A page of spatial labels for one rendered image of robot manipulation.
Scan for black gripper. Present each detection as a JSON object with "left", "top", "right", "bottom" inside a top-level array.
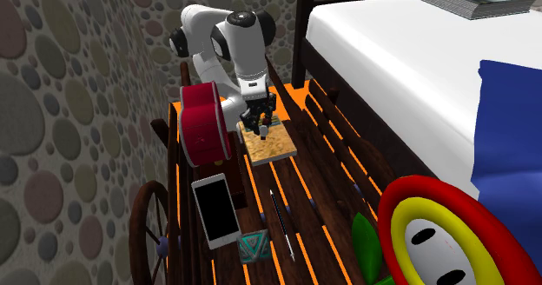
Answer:
[{"left": 240, "top": 95, "right": 278, "bottom": 136}]

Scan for yellow speckled book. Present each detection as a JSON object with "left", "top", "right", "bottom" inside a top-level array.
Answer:
[{"left": 237, "top": 114, "right": 299, "bottom": 168}]

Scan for red rounded case white rims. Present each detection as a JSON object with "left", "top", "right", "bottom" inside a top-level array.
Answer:
[{"left": 178, "top": 81, "right": 233, "bottom": 169}]

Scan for dark wooden cart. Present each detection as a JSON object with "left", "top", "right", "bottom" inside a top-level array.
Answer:
[{"left": 128, "top": 61, "right": 438, "bottom": 285}]

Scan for white phone black screen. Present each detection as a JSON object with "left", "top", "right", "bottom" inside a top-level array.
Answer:
[{"left": 190, "top": 172, "right": 243, "bottom": 251}]

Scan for dark pen silver tip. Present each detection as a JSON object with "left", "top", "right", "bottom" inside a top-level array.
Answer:
[{"left": 268, "top": 189, "right": 296, "bottom": 263}]

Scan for teal patterned cube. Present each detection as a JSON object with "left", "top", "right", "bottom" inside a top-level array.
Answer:
[{"left": 236, "top": 228, "right": 274, "bottom": 265}]

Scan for dark wood bed white mattress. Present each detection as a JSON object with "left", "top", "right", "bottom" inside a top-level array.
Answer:
[{"left": 291, "top": 0, "right": 542, "bottom": 202}]

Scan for red yellow flower face toy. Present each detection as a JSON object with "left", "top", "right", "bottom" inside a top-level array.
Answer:
[{"left": 350, "top": 174, "right": 542, "bottom": 285}]

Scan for blue blanket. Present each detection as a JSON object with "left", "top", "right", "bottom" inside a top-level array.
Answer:
[{"left": 470, "top": 58, "right": 542, "bottom": 274}]

